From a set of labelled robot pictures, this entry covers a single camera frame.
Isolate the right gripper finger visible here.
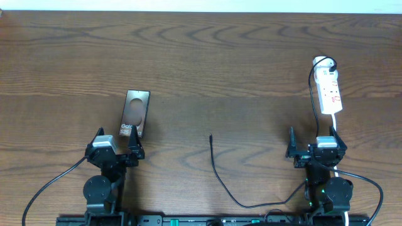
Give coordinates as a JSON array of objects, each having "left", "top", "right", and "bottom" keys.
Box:
[
  {"left": 329, "top": 126, "right": 347, "bottom": 151},
  {"left": 286, "top": 127, "right": 297, "bottom": 158}
]

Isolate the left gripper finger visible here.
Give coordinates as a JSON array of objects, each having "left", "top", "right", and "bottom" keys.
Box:
[
  {"left": 91, "top": 127, "right": 105, "bottom": 145},
  {"left": 128, "top": 126, "right": 145, "bottom": 159}
]

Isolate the Galaxy smartphone with bronze screen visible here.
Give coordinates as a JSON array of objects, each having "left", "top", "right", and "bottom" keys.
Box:
[{"left": 119, "top": 90, "right": 151, "bottom": 137}]

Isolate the black charger cable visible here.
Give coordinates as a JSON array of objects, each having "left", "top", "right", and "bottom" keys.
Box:
[{"left": 209, "top": 55, "right": 338, "bottom": 209}]

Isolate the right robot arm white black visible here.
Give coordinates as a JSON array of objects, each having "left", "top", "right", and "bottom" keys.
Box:
[{"left": 286, "top": 127, "right": 353, "bottom": 225}]

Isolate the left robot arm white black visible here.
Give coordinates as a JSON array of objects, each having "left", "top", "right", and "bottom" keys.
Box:
[{"left": 83, "top": 128, "right": 145, "bottom": 226}]

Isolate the white power strip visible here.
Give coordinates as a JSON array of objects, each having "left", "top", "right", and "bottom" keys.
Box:
[{"left": 313, "top": 56, "right": 342, "bottom": 115}]

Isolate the white power strip cord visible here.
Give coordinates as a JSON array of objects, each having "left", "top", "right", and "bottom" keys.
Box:
[{"left": 330, "top": 113, "right": 350, "bottom": 226}]

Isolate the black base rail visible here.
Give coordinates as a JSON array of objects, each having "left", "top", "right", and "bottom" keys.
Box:
[{"left": 55, "top": 213, "right": 371, "bottom": 226}]

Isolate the left camera cable black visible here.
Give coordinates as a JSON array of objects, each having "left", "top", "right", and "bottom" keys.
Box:
[{"left": 21, "top": 156, "right": 87, "bottom": 226}]

